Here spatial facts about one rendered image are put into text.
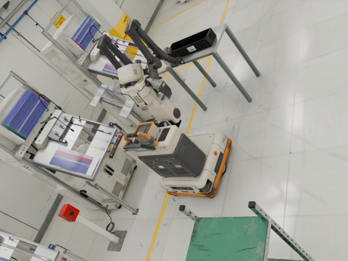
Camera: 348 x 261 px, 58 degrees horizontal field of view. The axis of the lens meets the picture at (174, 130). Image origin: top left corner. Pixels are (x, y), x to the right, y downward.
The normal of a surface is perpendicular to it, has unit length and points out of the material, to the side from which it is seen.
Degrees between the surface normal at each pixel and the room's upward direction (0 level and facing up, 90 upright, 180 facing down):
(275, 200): 0
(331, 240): 0
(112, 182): 90
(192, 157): 90
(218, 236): 0
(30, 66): 90
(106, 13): 90
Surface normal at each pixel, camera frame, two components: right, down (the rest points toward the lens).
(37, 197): 0.74, -0.19
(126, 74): -0.67, 0.20
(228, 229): -0.61, -0.58
